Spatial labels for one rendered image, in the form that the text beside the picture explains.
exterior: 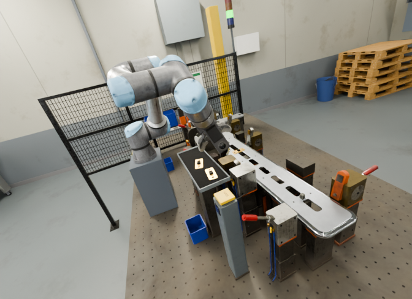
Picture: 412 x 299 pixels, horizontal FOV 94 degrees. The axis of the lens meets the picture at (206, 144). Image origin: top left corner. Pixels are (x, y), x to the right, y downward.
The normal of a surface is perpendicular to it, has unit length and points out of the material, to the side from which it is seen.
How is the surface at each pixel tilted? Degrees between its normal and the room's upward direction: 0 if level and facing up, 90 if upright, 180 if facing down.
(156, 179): 90
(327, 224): 0
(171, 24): 90
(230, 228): 90
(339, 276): 0
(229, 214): 90
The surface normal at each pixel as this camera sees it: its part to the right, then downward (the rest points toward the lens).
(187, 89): -0.22, -0.29
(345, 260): -0.19, -0.88
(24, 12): 0.29, 0.38
